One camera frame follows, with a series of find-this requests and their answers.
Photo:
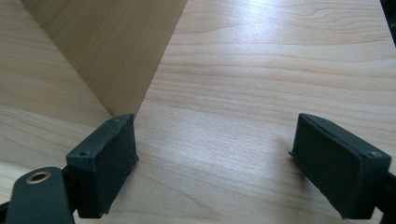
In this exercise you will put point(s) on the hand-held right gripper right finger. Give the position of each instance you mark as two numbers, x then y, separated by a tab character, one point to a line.
336	168

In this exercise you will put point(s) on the light wooden panel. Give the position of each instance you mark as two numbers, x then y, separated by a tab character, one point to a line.
37	87

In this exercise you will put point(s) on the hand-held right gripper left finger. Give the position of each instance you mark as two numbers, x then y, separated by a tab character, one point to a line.
102	165

